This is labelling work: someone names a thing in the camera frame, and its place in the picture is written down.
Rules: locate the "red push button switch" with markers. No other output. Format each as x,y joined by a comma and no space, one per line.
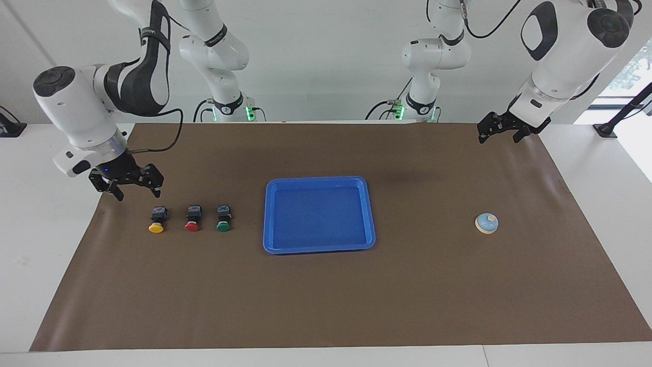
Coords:
192,227

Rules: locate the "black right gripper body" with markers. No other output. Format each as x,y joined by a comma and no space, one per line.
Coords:
125,173

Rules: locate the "blue plastic tray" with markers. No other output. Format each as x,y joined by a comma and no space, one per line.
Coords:
318,216

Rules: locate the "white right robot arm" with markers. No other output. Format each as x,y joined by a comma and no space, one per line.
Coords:
71,112

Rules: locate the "green push button switch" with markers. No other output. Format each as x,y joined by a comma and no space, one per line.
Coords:
223,227

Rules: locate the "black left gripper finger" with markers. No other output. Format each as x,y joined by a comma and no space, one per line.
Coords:
519,136
482,137

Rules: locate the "brown table mat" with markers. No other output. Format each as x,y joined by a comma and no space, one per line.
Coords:
326,300

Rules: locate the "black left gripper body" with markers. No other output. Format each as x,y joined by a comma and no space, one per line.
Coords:
509,122

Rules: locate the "black clamp stand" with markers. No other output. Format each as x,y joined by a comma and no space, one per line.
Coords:
606,130

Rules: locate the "black desk mount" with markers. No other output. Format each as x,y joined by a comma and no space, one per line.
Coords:
10,130

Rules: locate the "yellow push button switch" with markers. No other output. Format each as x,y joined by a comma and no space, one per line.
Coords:
156,228

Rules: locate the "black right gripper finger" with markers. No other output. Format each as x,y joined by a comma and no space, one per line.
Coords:
157,192
116,192

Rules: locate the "light blue call bell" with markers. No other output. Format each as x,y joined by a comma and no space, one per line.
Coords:
486,224

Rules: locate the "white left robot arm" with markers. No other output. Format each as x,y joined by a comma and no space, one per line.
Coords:
565,41

